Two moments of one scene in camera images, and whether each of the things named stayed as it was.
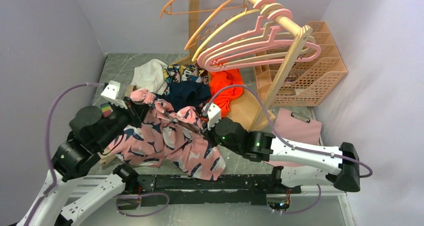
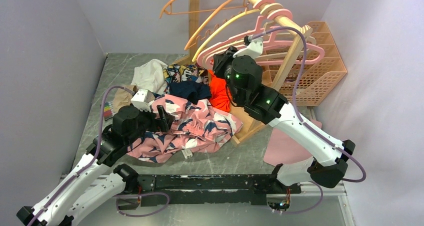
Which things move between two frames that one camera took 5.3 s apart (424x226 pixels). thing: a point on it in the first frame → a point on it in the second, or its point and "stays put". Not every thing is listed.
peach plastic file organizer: x=307 y=83 stays put
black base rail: x=199 y=189 stays put
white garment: x=150 y=75 stays put
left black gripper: x=137 y=112 → x=162 y=124
